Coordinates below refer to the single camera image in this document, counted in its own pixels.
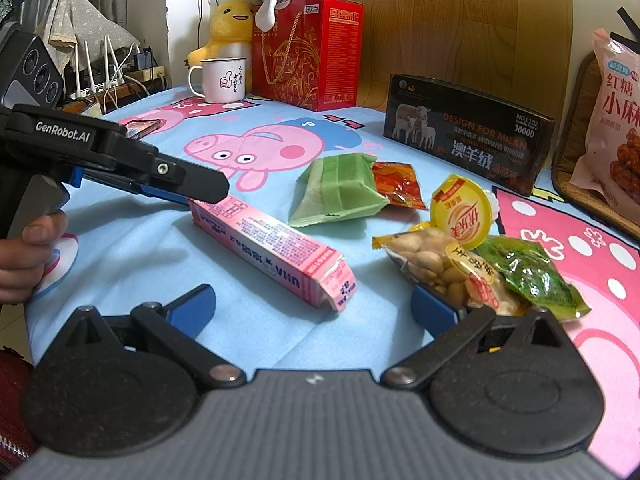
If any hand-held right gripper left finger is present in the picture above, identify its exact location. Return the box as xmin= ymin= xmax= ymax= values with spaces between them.
xmin=56 ymin=284 xmax=246 ymax=390

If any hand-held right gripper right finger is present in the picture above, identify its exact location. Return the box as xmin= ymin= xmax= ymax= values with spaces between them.
xmin=381 ymin=285 xmax=576 ymax=390

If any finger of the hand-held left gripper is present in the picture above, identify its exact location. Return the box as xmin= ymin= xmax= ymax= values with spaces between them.
xmin=82 ymin=152 xmax=231 ymax=207

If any yellow peanut packet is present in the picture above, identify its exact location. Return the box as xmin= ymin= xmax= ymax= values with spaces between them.
xmin=371 ymin=227 xmax=531 ymax=317

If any long pink carton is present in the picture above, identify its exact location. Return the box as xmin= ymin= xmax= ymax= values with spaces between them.
xmin=187 ymin=196 xmax=358 ymax=312

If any yellow-lid jelly cup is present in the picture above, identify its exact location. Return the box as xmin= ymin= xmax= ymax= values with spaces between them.
xmin=430 ymin=174 xmax=500 ymax=251

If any dark green snack packet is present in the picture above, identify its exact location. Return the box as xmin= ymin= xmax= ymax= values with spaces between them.
xmin=475 ymin=235 xmax=592 ymax=322

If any red spicy snack packet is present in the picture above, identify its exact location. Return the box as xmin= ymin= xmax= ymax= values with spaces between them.
xmin=371 ymin=161 xmax=428 ymax=211

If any light green snack packet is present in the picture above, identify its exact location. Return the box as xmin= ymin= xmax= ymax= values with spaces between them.
xmin=288 ymin=154 xmax=392 ymax=228

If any black printed box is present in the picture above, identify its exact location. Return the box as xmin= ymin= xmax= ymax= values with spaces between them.
xmin=383 ymin=74 xmax=557 ymax=197

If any person's left hand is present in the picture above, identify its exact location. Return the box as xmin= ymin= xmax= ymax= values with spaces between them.
xmin=0 ymin=210 xmax=69 ymax=307

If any white router with antennas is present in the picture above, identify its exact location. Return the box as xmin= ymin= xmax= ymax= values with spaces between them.
xmin=65 ymin=35 xmax=151 ymax=103

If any cartoon pig printed blanket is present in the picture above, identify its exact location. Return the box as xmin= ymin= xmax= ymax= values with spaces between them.
xmin=20 ymin=85 xmax=640 ymax=478

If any white enamel mug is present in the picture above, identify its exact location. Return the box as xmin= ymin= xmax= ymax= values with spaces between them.
xmin=188 ymin=57 xmax=247 ymax=103

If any beige patterned cloth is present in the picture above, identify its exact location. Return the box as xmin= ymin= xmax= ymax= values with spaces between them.
xmin=35 ymin=0 xmax=141 ymax=71

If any yellow duck plush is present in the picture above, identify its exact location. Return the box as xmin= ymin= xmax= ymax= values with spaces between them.
xmin=187 ymin=0 xmax=256 ymax=66

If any red gift box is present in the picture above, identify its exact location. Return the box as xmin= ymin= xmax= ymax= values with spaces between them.
xmin=251 ymin=0 xmax=364 ymax=112

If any dark red cloth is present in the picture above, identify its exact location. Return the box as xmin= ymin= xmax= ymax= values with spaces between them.
xmin=0 ymin=347 xmax=38 ymax=480

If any brown woven seat cushion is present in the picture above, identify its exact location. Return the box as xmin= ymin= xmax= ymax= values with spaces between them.
xmin=551 ymin=52 xmax=640 ymax=241

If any large pink snack bag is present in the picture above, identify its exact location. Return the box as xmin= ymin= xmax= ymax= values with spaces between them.
xmin=570 ymin=27 xmax=640 ymax=218

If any wood-pattern board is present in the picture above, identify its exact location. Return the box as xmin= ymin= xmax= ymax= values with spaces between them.
xmin=320 ymin=0 xmax=573 ymax=121

